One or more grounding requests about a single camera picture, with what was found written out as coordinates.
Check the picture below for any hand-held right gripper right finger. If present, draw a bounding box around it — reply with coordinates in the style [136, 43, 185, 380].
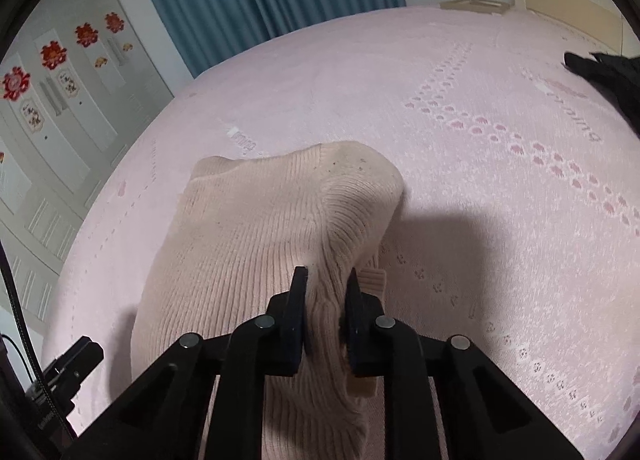
[346, 267, 586, 460]

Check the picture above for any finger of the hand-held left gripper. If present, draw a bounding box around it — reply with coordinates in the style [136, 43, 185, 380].
[42, 336, 105, 403]

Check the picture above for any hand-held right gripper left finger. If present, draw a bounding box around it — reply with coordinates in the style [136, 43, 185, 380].
[62, 266, 309, 460]

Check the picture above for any beige knit sweater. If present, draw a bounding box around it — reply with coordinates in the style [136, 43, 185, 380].
[131, 141, 407, 460]

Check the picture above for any pink bed sheet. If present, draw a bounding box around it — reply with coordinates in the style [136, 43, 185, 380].
[42, 4, 640, 460]

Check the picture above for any white wardrobe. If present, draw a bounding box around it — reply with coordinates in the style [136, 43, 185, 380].
[0, 0, 177, 321]

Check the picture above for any dark cloth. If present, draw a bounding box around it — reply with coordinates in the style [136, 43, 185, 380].
[564, 50, 640, 141]

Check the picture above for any black cable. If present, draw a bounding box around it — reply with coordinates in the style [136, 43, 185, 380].
[0, 242, 77, 440]

